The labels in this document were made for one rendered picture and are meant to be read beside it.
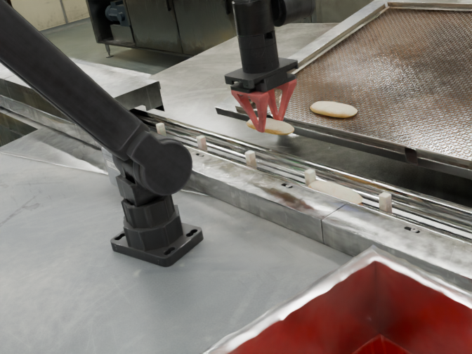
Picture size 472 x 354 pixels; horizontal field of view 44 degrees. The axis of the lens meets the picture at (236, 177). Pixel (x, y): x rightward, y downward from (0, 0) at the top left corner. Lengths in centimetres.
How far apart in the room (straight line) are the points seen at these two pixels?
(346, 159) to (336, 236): 29
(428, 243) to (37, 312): 50
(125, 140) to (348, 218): 31
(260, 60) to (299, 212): 23
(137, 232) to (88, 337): 17
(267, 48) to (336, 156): 28
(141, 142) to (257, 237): 22
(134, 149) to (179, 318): 22
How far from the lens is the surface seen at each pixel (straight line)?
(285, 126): 93
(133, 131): 79
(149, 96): 135
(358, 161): 105
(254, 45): 88
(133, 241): 86
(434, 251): 73
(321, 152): 110
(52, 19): 837
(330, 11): 377
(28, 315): 84
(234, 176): 95
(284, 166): 98
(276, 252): 82
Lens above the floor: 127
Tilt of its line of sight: 25 degrees down
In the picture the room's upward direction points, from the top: 10 degrees counter-clockwise
